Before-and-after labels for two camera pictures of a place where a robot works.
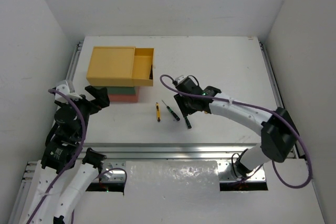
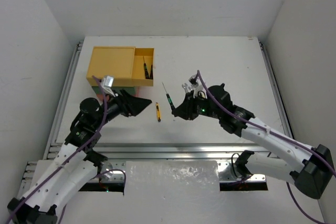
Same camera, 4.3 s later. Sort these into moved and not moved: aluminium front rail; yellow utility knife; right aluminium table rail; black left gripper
Moved: black left gripper
Not moved: yellow utility knife; aluminium front rail; right aluminium table rail
